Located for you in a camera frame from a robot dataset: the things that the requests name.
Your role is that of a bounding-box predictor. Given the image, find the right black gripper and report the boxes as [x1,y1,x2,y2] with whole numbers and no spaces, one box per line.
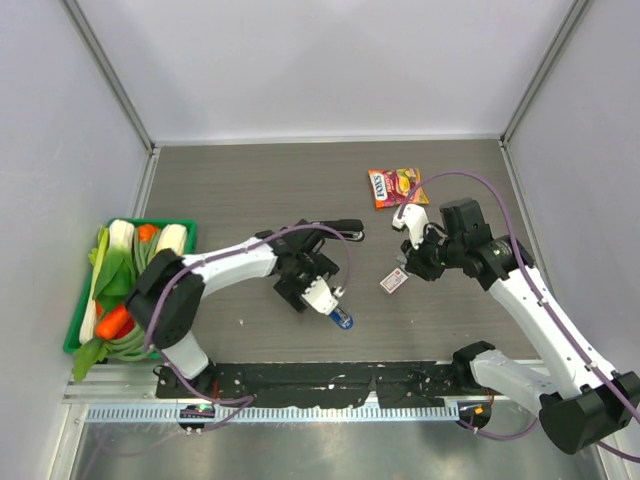
[402,224,466,282]

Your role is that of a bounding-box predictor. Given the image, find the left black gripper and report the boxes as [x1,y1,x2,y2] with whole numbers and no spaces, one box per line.
[275,251,339,314]

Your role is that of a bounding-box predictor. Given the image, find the slotted cable duct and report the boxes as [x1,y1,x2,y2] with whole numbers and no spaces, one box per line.
[85,402,459,423]

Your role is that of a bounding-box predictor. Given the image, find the green plastic tray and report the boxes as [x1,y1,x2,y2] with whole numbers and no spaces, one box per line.
[62,218,197,355]

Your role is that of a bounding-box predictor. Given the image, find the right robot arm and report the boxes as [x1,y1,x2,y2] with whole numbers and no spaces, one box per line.
[392,198,639,454]

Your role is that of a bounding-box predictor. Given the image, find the small staple box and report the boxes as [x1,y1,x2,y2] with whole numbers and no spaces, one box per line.
[379,268,409,295]

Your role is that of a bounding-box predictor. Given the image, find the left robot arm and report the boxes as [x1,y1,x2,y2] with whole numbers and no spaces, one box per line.
[124,221,346,399]

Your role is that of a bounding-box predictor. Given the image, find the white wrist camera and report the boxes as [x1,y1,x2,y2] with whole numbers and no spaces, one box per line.
[391,204,429,250]
[301,276,345,316]

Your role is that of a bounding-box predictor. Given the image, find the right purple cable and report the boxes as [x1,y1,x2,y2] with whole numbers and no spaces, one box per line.
[397,170,640,464]

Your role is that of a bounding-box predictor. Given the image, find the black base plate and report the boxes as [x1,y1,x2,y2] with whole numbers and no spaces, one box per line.
[155,360,512,409]

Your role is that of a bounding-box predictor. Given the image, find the purple cable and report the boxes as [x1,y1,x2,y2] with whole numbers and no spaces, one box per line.
[397,170,640,464]
[142,223,357,406]

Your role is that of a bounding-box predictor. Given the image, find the Fox's candy bag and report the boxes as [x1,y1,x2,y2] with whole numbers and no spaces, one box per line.
[368,168,429,210]

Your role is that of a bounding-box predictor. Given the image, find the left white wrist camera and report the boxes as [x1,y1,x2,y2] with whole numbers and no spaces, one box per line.
[301,276,345,316]

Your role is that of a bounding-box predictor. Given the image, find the toy napa cabbage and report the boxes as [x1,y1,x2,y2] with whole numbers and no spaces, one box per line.
[155,224,188,256]

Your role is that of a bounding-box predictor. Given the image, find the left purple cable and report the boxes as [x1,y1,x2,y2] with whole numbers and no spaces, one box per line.
[142,223,357,406]

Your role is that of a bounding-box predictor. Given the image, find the toy bok choy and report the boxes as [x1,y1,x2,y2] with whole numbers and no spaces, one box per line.
[72,219,137,382]

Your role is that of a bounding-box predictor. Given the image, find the toy green beans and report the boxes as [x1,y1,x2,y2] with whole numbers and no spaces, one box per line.
[109,223,160,361]

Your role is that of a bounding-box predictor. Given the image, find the toy carrot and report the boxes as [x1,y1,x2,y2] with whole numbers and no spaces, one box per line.
[95,304,135,341]

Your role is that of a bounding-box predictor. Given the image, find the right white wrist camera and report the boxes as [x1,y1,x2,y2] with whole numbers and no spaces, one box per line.
[391,204,429,250]

